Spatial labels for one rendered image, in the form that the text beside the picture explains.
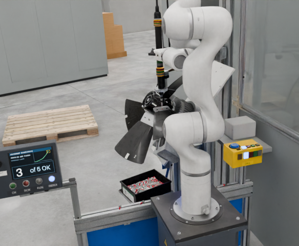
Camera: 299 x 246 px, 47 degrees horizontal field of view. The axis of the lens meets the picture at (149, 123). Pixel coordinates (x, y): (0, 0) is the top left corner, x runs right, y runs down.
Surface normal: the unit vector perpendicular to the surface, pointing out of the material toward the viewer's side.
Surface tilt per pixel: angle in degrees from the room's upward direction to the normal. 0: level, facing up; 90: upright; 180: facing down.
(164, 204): 0
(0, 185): 75
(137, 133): 52
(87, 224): 90
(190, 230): 0
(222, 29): 97
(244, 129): 90
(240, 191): 90
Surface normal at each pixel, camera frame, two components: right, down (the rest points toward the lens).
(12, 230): -0.06, -0.93
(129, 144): -0.41, -0.33
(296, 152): -0.96, 0.15
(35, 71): 0.54, 0.28
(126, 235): 0.26, 0.33
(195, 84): -0.19, 0.49
